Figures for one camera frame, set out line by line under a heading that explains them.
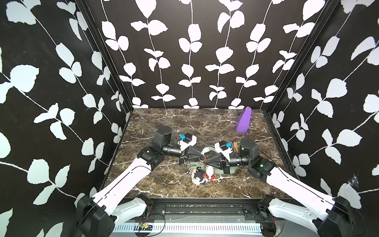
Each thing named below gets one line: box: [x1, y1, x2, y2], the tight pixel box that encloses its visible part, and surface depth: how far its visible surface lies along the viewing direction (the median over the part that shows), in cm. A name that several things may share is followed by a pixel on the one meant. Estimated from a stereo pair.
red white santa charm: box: [202, 164, 216, 183], surface depth 68 cm
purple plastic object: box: [235, 107, 253, 134], surface depth 107 cm
